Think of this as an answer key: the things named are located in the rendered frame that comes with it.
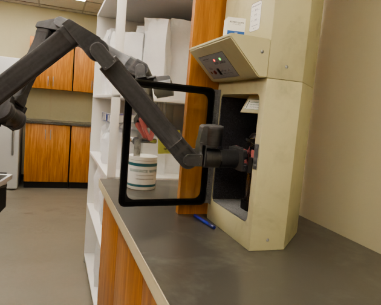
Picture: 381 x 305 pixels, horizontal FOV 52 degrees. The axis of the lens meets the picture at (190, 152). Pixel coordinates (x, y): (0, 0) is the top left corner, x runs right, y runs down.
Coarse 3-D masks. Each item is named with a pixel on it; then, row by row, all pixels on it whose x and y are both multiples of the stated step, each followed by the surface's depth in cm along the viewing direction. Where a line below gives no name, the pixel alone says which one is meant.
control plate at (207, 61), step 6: (210, 54) 115; (216, 54) 112; (222, 54) 109; (204, 60) 122; (210, 60) 118; (216, 60) 115; (222, 60) 111; (228, 60) 108; (204, 66) 126; (210, 66) 122; (216, 66) 118; (222, 66) 114; (228, 66) 111; (222, 72) 118; (228, 72) 114; (234, 72) 111; (216, 78) 125
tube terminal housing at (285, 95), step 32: (256, 0) 109; (288, 0) 101; (320, 0) 114; (256, 32) 108; (288, 32) 102; (320, 32) 121; (288, 64) 104; (224, 96) 129; (288, 96) 105; (256, 128) 106; (288, 128) 106; (288, 160) 107; (256, 192) 105; (288, 192) 109; (224, 224) 123; (256, 224) 107; (288, 224) 113
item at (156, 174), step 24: (168, 96) 124; (192, 96) 127; (192, 120) 129; (144, 144) 123; (192, 144) 130; (120, 168) 121; (144, 168) 124; (168, 168) 127; (192, 168) 131; (144, 192) 125; (168, 192) 129; (192, 192) 132
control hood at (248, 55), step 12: (228, 36) 99; (240, 36) 98; (252, 36) 99; (192, 48) 124; (204, 48) 116; (216, 48) 109; (228, 48) 103; (240, 48) 98; (252, 48) 100; (264, 48) 101; (240, 60) 102; (252, 60) 100; (264, 60) 101; (240, 72) 108; (252, 72) 102; (264, 72) 102
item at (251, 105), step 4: (252, 96) 116; (256, 96) 114; (248, 100) 117; (252, 100) 115; (256, 100) 114; (244, 104) 119; (248, 104) 116; (252, 104) 114; (256, 104) 113; (244, 108) 117; (248, 108) 115; (252, 108) 114; (256, 108) 113; (244, 112) 116; (248, 112) 114; (252, 112) 113; (256, 112) 112
